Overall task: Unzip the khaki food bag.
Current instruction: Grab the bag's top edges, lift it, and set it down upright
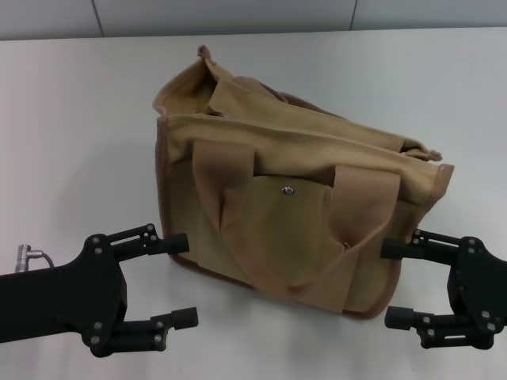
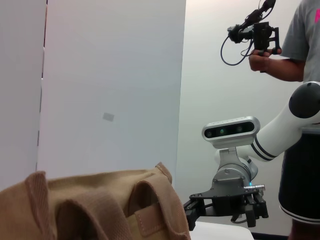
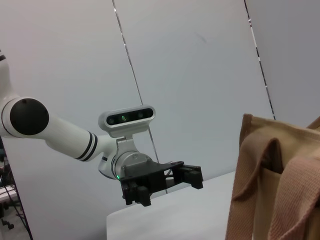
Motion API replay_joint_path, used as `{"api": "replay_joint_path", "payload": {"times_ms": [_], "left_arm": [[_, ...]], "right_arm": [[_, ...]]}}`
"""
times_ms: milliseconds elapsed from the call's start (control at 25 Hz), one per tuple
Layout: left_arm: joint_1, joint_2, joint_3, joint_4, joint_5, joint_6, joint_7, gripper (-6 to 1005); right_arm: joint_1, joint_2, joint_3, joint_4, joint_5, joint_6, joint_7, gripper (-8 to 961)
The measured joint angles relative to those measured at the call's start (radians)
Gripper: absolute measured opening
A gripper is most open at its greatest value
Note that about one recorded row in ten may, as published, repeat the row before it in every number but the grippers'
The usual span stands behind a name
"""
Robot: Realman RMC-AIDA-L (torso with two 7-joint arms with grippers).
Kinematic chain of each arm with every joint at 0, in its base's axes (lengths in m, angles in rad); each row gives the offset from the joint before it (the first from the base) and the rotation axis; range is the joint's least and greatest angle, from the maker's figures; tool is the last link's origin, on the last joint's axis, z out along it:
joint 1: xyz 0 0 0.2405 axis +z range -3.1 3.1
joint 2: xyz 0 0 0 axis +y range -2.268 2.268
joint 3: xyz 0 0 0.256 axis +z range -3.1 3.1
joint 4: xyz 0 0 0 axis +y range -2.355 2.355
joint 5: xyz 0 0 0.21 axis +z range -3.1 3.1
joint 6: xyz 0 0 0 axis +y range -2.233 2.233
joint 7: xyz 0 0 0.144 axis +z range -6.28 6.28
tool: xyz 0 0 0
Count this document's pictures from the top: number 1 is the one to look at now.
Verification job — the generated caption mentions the silver cable connector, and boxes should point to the silver cable connector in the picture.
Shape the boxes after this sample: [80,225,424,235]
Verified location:
[14,244,56,274]

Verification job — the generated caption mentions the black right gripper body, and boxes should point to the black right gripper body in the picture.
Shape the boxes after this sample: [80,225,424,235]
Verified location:
[445,236,507,352]

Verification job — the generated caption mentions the khaki canvas food bag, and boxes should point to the khaki canvas food bag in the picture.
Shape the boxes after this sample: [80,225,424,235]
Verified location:
[155,44,454,320]

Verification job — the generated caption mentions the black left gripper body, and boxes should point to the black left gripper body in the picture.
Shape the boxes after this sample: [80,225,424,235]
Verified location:
[0,233,129,358]

